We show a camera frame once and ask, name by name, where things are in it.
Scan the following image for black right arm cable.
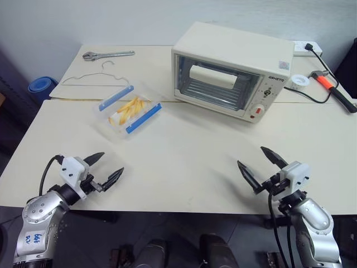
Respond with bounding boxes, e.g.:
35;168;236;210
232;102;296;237
267;187;296;268

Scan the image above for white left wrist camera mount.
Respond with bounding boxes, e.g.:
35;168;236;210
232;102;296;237
59;156;90;200

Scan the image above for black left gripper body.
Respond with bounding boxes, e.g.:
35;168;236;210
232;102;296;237
80;174;102;197

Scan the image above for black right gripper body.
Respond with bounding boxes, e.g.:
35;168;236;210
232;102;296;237
262;173;292;200

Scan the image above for yellow french fries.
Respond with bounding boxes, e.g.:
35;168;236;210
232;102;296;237
108;95;153;127

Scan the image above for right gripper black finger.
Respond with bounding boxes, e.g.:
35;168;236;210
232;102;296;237
237;160;271;195
260;146;290;170

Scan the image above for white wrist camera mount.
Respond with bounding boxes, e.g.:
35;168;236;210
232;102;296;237
280;161;311;195
59;156;90;200

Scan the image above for white tape roll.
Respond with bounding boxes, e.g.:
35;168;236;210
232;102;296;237
290;73;311;91

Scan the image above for silver adjustable wrench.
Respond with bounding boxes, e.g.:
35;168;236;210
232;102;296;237
82;50;136;61

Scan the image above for thin wire clothes hanger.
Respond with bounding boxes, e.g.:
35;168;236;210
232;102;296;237
61;60;131;88

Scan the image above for clear plastic food container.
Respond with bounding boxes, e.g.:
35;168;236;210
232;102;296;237
93;82;164;143

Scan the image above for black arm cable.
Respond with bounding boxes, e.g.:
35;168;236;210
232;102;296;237
38;154;66;196
267;187;296;268

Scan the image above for blue container clip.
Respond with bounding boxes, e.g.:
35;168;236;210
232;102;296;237
126;103;163;135
98;84;135;111

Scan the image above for cream toaster oven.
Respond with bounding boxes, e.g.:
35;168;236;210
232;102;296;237
171;22;296;122

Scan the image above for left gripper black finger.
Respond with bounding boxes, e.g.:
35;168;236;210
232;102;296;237
83;151;105;166
98;167;126;192

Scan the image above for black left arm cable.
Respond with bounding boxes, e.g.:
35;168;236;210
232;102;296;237
38;154;66;196

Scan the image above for black power cable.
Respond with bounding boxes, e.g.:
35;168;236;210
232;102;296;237
283;49;340;104

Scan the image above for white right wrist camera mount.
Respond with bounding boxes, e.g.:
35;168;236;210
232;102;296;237
280;161;311;195

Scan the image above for white power strip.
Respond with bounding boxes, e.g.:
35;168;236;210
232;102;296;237
291;40;324;58

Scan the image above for orange and black hammer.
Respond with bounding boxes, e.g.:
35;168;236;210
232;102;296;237
307;69;357;114

